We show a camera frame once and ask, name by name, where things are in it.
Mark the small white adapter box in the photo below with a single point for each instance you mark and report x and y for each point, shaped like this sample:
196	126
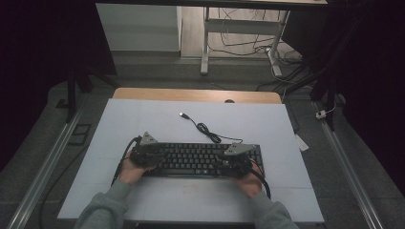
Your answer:
321	114

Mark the black metal stand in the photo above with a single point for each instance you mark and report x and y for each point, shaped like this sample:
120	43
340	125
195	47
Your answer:
331	95
71	95

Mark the white-legged desk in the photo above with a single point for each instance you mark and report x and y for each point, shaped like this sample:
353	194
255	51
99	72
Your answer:
242	26

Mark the aluminium floor rail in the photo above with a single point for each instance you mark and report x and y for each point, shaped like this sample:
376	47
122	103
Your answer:
44	171
347	168

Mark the dark curtain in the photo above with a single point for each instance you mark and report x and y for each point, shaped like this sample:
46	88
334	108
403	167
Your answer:
369	63
38	47

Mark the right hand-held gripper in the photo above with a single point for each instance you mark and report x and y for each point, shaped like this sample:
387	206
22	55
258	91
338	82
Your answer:
237	163

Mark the grey cabinet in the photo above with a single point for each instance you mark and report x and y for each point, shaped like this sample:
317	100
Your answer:
140	28

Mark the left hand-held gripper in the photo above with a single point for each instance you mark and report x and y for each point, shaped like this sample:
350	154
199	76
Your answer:
144	154

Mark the person's right hand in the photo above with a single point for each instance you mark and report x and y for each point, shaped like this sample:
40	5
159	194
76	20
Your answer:
251	184

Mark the black computer keyboard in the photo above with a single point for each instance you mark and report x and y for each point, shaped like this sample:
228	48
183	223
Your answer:
191	157

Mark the black floor socket plate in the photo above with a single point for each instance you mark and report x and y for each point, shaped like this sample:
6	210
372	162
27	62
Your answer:
80	134

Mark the white paper tag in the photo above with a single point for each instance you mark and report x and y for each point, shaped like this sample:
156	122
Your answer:
302	143

